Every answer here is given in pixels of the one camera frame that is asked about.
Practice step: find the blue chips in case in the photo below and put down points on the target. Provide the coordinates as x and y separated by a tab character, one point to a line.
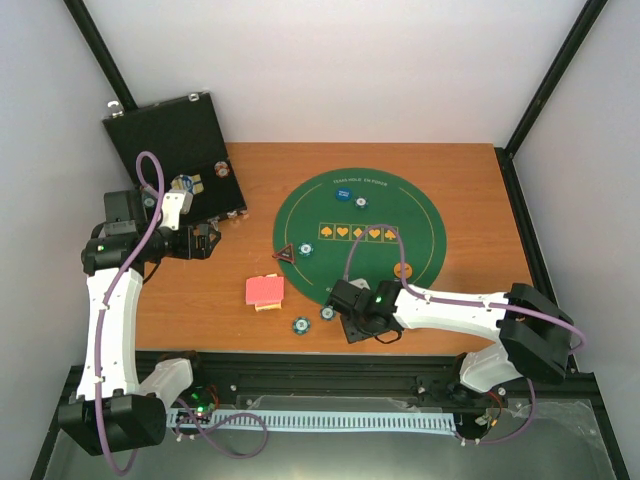
190	183

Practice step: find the black poker case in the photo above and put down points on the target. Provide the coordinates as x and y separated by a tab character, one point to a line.
185	136

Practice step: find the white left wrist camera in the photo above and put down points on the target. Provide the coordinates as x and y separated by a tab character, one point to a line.
175	203

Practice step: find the red playing card deck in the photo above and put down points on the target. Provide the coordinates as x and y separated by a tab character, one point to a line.
264	292

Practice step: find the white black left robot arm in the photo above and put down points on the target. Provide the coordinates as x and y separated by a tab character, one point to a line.
113	410

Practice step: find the round green poker mat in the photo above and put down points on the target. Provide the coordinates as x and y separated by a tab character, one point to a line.
401	223

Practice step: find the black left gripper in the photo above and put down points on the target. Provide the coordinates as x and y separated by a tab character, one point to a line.
203	250

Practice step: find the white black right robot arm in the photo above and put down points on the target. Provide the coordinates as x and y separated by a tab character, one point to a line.
530	336

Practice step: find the orange big blind button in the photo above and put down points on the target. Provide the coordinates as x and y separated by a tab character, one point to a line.
403	269

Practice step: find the blue small blind button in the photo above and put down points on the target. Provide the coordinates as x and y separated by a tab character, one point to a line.
343	194

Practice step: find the red triangular dealer button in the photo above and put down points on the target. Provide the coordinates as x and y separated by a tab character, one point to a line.
286	254

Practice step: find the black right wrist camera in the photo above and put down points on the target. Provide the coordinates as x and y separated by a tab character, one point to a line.
349	297

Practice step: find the orange chip in case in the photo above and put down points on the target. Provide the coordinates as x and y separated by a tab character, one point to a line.
222	169

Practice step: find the teal poker chip stack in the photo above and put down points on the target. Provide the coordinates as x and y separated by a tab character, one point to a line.
301	325

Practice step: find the black aluminium frame rail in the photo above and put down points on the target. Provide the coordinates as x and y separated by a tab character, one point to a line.
237	374

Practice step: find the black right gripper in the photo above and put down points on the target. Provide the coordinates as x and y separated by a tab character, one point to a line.
352	333

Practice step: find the light blue cable duct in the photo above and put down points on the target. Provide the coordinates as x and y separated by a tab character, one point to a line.
319	421

